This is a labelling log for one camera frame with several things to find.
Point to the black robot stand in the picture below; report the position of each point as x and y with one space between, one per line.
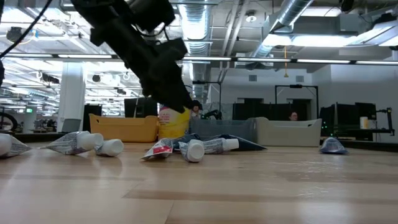
389 121

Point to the black monitor bank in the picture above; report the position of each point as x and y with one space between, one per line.
348 118

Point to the smooth silver ventilation duct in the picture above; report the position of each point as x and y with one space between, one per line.
292 9

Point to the person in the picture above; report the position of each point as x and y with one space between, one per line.
196 109
293 116

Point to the grey laptop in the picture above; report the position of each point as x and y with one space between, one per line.
71 125

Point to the black partition wall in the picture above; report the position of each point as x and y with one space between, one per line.
248 110

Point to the orange plastic bin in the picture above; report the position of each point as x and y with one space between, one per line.
130 127

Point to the white building pillar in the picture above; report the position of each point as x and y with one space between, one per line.
71 93

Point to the black ceiling camera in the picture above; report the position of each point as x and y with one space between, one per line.
14 35

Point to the long ceiling light strip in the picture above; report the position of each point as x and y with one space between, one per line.
248 59

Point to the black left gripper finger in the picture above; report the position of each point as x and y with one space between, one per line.
178 102

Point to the black monitor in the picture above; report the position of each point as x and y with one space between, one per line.
136 109

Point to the black cabinet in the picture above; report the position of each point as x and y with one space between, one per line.
92 116

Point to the yellow Lysol wipes canister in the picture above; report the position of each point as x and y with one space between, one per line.
172 124

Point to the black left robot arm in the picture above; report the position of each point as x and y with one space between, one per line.
109 18

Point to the light grey plastic bin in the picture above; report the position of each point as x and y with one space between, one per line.
289 133

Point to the dark grey plastic bin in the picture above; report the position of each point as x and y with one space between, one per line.
224 127

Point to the ribbed silver ventilation duct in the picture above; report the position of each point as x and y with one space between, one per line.
196 25

